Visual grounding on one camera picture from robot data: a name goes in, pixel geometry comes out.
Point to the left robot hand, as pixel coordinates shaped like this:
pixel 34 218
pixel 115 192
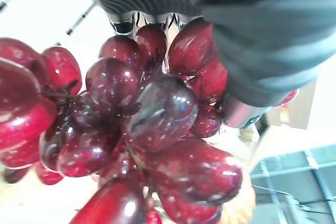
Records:
pixel 262 37

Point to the dark red grape bunch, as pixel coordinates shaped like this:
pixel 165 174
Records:
pixel 147 129

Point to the orange fruit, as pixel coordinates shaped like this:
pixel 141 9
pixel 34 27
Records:
pixel 240 208

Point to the grey metal shelf frame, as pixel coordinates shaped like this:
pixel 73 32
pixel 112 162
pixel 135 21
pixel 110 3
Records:
pixel 291 182

